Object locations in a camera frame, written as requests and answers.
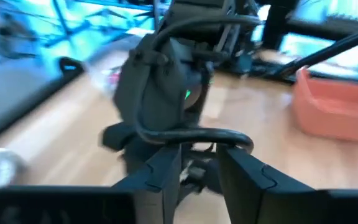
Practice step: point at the orange plastic bin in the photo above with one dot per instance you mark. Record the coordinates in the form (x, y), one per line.
(331, 109)

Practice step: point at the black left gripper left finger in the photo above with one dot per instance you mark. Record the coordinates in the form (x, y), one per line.
(160, 186)

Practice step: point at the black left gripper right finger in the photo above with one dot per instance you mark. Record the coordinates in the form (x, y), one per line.
(247, 193)

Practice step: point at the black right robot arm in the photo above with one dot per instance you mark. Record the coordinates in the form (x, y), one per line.
(197, 28)

